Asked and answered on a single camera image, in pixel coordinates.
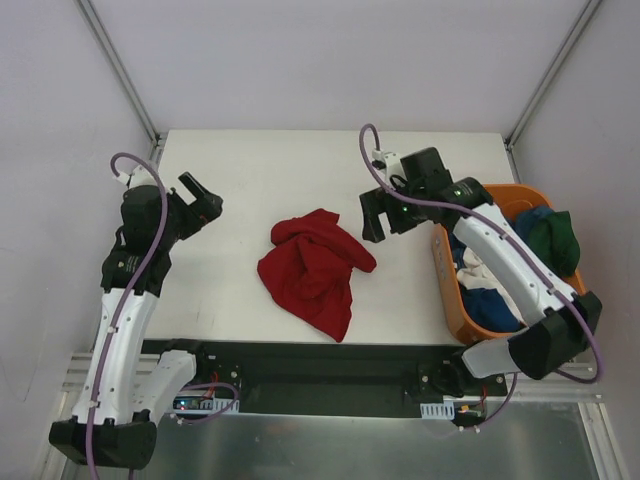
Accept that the aluminium front rail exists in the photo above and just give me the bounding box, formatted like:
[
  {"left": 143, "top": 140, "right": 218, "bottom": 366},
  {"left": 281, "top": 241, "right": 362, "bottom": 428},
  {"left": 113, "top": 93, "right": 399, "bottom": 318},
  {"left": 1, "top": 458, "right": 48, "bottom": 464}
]
[{"left": 60, "top": 353, "right": 605, "bottom": 403}]

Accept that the green t-shirt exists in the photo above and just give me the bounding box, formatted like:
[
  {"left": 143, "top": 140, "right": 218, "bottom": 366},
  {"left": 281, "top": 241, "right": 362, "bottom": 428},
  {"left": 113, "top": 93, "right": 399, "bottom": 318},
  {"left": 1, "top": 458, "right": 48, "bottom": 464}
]
[{"left": 527, "top": 211, "right": 581, "bottom": 278}]

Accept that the white t-shirt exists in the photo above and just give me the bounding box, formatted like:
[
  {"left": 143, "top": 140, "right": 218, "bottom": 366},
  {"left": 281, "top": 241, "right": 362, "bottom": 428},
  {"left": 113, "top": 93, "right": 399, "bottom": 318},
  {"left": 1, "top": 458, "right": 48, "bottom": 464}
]
[{"left": 456, "top": 248, "right": 499, "bottom": 290}]

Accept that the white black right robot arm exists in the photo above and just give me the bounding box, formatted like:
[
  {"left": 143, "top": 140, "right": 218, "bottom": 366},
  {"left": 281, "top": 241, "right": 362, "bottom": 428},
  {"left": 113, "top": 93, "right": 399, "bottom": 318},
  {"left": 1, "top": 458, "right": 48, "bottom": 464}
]
[{"left": 360, "top": 147, "right": 602, "bottom": 395}]

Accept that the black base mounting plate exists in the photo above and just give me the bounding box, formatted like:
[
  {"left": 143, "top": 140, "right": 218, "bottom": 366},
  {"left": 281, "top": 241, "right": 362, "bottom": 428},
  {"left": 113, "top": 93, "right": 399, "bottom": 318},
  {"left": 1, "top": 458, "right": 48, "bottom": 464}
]
[{"left": 164, "top": 339, "right": 519, "bottom": 416}]

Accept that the left aluminium frame post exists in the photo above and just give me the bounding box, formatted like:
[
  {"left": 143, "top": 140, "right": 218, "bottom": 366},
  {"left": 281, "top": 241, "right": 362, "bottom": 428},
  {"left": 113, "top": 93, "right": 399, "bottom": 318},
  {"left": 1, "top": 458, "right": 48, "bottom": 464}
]
[{"left": 74, "top": 0, "right": 163, "bottom": 147}]

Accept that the blue t-shirt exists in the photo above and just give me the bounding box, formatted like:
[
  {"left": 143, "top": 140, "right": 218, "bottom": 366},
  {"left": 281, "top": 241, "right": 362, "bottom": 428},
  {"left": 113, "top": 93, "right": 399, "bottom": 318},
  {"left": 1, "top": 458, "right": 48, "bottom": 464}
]
[{"left": 447, "top": 205, "right": 554, "bottom": 333}]

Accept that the white cable duct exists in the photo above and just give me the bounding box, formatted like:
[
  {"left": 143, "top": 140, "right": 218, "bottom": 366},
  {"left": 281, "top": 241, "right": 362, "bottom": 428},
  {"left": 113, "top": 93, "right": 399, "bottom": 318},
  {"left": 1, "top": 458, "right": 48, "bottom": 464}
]
[
  {"left": 173, "top": 396, "right": 240, "bottom": 416},
  {"left": 420, "top": 401, "right": 455, "bottom": 421}
]

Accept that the right aluminium frame post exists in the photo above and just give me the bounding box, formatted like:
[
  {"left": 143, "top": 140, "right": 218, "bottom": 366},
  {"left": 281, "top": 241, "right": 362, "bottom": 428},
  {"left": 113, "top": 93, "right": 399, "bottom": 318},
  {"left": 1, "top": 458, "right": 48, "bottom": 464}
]
[{"left": 504, "top": 0, "right": 604, "bottom": 152}]

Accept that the left white cable duct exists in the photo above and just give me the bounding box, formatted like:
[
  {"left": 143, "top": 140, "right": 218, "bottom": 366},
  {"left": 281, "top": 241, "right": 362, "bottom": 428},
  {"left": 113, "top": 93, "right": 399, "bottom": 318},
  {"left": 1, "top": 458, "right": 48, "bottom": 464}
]
[{"left": 173, "top": 396, "right": 240, "bottom": 416}]

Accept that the right white cable duct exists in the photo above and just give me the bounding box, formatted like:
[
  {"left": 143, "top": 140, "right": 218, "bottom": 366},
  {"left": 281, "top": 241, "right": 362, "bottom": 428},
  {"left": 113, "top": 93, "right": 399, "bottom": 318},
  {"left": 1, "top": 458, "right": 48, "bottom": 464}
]
[{"left": 420, "top": 401, "right": 455, "bottom": 421}]

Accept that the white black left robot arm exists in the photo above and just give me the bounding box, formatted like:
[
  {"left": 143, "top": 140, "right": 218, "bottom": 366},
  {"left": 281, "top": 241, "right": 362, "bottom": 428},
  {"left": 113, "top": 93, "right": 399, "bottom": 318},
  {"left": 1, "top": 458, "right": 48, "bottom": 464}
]
[{"left": 49, "top": 172, "right": 223, "bottom": 470}]

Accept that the aluminium frame post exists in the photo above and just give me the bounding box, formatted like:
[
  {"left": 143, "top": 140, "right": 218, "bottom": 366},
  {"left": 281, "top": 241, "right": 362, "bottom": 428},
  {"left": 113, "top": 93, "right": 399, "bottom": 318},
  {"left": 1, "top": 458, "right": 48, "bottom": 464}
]
[
  {"left": 504, "top": 0, "right": 604, "bottom": 152},
  {"left": 74, "top": 0, "right": 163, "bottom": 147}
]

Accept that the red t-shirt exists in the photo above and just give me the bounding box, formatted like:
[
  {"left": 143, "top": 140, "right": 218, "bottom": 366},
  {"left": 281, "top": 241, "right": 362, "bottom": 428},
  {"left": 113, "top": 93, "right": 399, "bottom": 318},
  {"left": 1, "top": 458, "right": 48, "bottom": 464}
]
[{"left": 257, "top": 209, "right": 377, "bottom": 343}]

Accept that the orange plastic laundry basket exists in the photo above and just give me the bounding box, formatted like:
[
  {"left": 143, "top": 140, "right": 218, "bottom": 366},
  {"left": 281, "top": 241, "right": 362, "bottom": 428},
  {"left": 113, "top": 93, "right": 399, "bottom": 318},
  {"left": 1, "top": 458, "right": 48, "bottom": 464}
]
[{"left": 432, "top": 184, "right": 587, "bottom": 345}]

